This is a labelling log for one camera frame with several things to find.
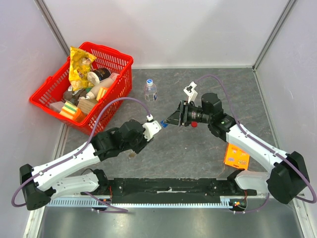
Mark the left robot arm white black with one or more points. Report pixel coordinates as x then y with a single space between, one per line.
41 184

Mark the white cable duct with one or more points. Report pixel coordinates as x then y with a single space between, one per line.
89 202

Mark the wooden block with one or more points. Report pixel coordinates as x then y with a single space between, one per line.
86 105

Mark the orange packet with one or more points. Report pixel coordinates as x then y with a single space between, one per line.
79 116

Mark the red bottle cap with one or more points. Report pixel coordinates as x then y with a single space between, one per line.
194 124

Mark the orange snack box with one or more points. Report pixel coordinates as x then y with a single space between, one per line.
236 157

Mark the yellow chips bag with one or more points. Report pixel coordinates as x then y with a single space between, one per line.
80 65

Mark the yellow wafer pack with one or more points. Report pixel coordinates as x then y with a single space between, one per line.
102 91

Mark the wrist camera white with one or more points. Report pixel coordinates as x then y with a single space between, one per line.
191 92
151 128

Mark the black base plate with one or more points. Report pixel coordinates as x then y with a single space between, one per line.
209 186

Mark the striped yellow green sponge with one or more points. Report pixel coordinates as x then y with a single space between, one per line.
68 110

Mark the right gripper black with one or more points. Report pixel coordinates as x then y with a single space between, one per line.
184 113

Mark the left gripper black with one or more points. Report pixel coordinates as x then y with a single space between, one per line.
144 143

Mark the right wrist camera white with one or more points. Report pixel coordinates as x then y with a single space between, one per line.
191 92

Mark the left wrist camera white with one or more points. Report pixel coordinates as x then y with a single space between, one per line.
151 128

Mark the brown cup with lid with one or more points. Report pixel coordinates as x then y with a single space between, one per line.
97 75

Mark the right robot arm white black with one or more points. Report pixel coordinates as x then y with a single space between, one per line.
285 173

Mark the red plastic basket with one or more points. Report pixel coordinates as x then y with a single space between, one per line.
81 92

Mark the small clear water bottle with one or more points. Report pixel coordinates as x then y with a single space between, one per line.
150 91

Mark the beige sauce bottle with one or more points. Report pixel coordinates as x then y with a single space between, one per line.
106 83

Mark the blue bottle cap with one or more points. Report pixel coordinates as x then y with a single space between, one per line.
163 124

